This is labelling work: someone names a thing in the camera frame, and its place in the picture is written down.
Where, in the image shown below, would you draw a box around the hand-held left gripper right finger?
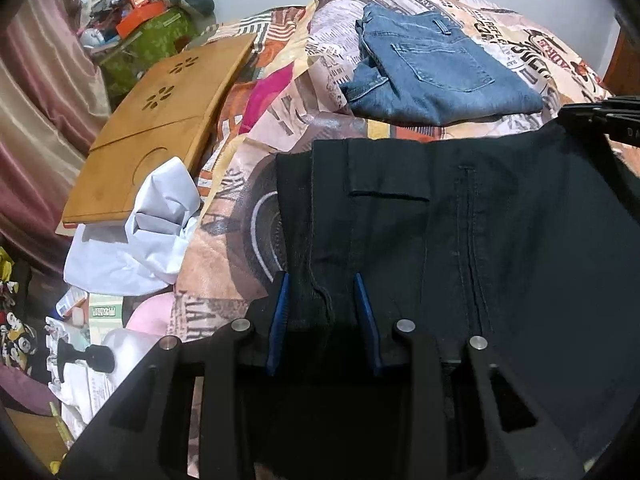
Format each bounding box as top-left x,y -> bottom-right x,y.
353,273 -> 587,480

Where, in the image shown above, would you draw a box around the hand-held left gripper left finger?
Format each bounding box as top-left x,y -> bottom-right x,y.
59,271 -> 292,480

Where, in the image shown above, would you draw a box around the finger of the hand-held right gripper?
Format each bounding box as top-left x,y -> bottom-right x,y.
558,94 -> 640,147

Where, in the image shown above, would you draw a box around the black pants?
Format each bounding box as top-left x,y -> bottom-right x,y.
235,119 -> 640,480

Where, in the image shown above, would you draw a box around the wooden headboard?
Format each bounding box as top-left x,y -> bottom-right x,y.
602,14 -> 640,98

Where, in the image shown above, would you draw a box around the pink cloth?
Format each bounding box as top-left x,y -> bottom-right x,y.
123,292 -> 176,334

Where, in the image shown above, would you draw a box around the white plastic bottle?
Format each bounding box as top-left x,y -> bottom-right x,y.
102,328 -> 164,394

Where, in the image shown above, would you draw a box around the white cloth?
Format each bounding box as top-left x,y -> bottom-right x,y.
64,156 -> 202,298

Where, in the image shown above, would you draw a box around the green white carton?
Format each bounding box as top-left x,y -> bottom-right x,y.
86,293 -> 126,339

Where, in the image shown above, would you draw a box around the blue jeans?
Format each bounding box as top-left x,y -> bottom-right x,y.
340,2 -> 546,128

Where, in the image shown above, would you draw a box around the printed bed cover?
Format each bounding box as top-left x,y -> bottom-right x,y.
170,0 -> 617,345

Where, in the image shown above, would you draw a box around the wooden lap tray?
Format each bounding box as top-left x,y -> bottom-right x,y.
61,33 -> 259,226

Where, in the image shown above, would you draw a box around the cartoon printed black cloth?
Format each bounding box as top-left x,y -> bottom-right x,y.
0,246 -> 55,385

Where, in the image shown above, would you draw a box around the green patterned bag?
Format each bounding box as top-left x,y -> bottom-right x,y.
98,6 -> 200,102

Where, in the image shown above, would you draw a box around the pink curtain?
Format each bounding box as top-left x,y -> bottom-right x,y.
0,0 -> 112,277

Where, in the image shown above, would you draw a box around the orange box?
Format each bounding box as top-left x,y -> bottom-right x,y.
116,1 -> 167,39

